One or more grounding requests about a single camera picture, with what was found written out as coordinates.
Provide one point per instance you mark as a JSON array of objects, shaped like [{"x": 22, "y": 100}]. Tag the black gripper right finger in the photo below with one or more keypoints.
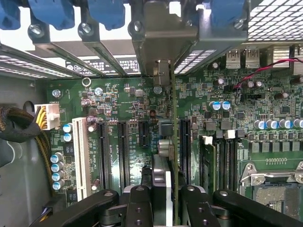
[{"x": 194, "y": 208}]

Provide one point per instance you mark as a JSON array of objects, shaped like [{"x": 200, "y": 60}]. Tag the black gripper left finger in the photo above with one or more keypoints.
[{"x": 139, "y": 208}]

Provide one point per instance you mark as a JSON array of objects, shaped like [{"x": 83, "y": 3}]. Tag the installed green RAM stick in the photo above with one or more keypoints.
[{"x": 209, "y": 165}]

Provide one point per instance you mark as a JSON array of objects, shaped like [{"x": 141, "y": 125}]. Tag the black RAM slot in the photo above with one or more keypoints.
[
  {"x": 220, "y": 165},
  {"x": 231, "y": 165}
]

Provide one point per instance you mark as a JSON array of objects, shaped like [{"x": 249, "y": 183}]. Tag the long black expansion slot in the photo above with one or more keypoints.
[
  {"x": 123, "y": 153},
  {"x": 185, "y": 151},
  {"x": 103, "y": 153}
]

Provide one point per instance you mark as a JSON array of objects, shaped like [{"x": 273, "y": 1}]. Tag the short black expansion slot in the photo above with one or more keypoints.
[{"x": 144, "y": 134}]

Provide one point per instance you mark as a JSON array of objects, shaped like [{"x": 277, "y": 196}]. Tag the CPU socket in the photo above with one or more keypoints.
[{"x": 270, "y": 198}]

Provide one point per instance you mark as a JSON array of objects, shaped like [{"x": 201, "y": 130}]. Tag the white PCI expansion slot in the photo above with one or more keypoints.
[{"x": 81, "y": 153}]

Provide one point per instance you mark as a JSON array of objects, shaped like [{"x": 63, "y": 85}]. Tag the green motherboard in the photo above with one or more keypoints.
[{"x": 123, "y": 111}]

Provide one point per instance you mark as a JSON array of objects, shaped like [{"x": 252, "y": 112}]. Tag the open grey PC case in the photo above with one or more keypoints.
[{"x": 19, "y": 179}]

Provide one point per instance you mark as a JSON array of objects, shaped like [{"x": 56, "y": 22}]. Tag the silver USB port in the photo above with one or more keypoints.
[
  {"x": 252, "y": 58},
  {"x": 234, "y": 59}
]

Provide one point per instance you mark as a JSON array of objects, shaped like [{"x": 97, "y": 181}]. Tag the metal expansion slot cover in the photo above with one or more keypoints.
[
  {"x": 106, "y": 56},
  {"x": 68, "y": 58}
]

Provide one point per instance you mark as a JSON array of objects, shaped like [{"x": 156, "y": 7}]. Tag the blue slot retention clip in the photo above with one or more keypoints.
[
  {"x": 106, "y": 11},
  {"x": 225, "y": 11},
  {"x": 9, "y": 14},
  {"x": 52, "y": 11}
]

